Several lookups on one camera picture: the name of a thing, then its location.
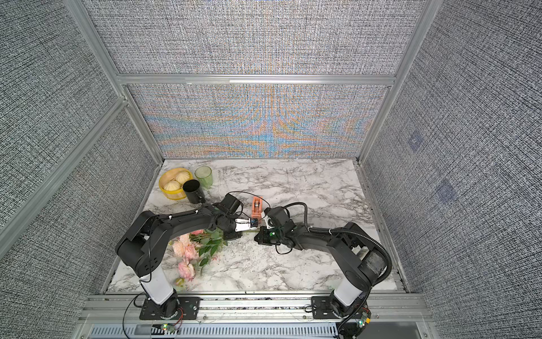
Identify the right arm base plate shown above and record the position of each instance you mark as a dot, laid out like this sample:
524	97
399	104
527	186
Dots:
328	307

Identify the green glass cup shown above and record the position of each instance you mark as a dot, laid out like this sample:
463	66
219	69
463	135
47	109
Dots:
204	174

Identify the aluminium front rail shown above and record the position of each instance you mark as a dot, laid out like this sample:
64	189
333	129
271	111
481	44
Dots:
251	307

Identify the pink flower bouquet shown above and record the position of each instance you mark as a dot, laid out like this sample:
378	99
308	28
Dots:
205	258

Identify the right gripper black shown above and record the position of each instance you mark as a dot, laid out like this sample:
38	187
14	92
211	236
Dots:
262	240

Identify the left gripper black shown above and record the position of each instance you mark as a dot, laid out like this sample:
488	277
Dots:
236	235

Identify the steamed bun in bowl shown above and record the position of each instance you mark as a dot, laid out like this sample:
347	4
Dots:
172	186

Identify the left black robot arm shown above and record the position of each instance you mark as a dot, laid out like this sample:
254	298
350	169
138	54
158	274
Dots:
144	244

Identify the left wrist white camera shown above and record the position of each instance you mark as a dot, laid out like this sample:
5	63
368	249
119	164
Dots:
242	225

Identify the orange tape dispenser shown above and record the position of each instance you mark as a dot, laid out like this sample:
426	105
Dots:
257	207

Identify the yellow bowl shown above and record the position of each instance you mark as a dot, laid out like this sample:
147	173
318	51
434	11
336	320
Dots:
168	176

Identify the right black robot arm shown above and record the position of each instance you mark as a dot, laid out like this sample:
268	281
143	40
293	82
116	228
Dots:
364	262

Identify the black mug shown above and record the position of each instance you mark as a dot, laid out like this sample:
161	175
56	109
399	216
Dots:
194	192

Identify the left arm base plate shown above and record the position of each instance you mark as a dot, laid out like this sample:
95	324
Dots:
182	308

